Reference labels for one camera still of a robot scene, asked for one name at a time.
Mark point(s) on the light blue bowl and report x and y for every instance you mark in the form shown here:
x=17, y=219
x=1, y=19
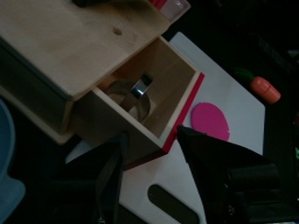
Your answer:
x=7, y=151

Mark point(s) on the pink round dough disc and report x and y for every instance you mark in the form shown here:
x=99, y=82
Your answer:
x=209, y=119

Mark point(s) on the white cutting board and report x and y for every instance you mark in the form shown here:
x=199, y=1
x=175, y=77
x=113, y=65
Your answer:
x=229, y=87

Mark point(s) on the red-fronted wooden drawer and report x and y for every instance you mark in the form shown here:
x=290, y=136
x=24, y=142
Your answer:
x=167, y=84

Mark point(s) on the wooden drawer box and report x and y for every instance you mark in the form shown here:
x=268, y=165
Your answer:
x=73, y=43

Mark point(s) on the red plastic cup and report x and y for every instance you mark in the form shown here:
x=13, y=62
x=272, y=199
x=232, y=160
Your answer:
x=172, y=7

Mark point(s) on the orange toy carrot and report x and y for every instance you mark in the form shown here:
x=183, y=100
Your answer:
x=266, y=90

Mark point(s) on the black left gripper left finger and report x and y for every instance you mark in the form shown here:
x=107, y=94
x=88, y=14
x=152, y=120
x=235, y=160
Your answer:
x=111, y=180

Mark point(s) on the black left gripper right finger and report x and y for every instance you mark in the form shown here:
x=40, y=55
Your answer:
x=217, y=169

